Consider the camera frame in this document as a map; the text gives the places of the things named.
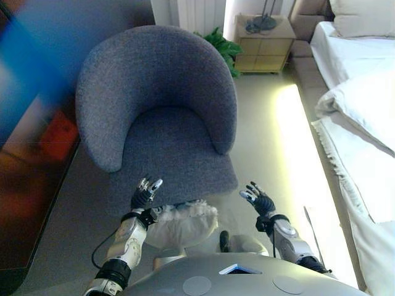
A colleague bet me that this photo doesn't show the robot left hand black glove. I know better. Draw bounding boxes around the robot left hand black glove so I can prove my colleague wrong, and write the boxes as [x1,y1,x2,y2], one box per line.
[131,175,164,210]

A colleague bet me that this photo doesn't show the white duvet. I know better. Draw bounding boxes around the white duvet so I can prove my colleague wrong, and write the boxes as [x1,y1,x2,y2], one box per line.
[314,73,395,157]

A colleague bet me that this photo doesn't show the silver robot left leg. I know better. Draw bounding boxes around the silver robot left leg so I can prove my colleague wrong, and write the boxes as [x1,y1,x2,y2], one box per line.
[152,245,188,271]

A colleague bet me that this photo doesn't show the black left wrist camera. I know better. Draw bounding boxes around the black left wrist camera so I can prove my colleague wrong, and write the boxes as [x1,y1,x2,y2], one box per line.
[141,208,160,226]

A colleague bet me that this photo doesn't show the dark metal lamp base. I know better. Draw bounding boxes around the dark metal lamp base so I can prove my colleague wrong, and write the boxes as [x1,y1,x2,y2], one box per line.
[245,0,278,33]

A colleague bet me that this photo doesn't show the grey fabric tub armchair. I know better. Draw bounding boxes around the grey fabric tub armchair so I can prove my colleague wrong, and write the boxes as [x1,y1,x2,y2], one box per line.
[75,25,239,207]

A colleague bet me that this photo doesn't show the light wooden nightstand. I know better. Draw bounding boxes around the light wooden nightstand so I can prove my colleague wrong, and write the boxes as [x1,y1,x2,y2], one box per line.
[233,14,297,75]

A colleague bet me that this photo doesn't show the white bed pillow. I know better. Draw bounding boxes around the white bed pillow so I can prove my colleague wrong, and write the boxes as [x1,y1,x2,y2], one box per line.
[328,0,395,39]

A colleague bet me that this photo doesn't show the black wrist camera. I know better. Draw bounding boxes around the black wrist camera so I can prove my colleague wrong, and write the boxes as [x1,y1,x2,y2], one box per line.
[255,215,273,232]
[141,208,160,226]

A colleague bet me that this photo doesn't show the green leafy plant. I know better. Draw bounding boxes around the green leafy plant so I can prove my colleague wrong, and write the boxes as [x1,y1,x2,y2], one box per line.
[193,27,244,78]

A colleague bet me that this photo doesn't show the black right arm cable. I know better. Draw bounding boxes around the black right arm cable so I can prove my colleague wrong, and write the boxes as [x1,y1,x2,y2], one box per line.
[270,226,278,259]

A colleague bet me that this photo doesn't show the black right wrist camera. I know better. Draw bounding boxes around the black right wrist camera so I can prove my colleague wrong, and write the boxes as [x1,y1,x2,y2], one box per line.
[255,215,273,232]

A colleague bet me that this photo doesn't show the robot right hand black glove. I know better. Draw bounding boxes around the robot right hand black glove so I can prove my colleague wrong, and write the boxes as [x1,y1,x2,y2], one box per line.
[239,181,277,216]

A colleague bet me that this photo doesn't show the beige upholstered bed frame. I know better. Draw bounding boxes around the beige upholstered bed frame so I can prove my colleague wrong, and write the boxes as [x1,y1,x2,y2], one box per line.
[288,0,336,90]

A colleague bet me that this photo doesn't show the large glossy colourful screen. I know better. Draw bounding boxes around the large glossy colourful screen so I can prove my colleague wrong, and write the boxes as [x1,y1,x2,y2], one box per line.
[0,0,83,289]

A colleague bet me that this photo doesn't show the white bed mattress sheet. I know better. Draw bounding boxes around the white bed mattress sheet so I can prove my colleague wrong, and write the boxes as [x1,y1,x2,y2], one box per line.
[309,20,395,90]

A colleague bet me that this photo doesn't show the thin grey cable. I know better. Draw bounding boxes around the thin grey cable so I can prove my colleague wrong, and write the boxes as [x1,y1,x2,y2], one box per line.
[303,205,325,269]

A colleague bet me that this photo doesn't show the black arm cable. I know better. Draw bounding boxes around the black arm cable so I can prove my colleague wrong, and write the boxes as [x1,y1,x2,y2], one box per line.
[91,229,124,269]
[270,226,278,259]

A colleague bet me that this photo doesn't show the white fringed cushion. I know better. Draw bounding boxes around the white fringed cushion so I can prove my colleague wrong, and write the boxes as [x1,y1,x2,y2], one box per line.
[146,199,219,249]

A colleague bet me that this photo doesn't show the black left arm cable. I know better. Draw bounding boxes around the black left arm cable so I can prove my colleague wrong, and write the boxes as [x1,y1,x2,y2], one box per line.
[91,229,124,269]

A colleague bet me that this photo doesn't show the silver robot right leg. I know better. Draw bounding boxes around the silver robot right leg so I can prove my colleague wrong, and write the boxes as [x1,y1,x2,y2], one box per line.
[218,230,269,257]

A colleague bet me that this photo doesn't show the silver robot leg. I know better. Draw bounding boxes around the silver robot leg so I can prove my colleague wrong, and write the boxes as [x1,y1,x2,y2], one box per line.
[218,230,269,257]
[152,245,188,271]

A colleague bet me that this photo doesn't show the silver robot torso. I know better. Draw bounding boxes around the silver robot torso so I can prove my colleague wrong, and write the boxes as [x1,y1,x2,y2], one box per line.
[118,251,368,296]

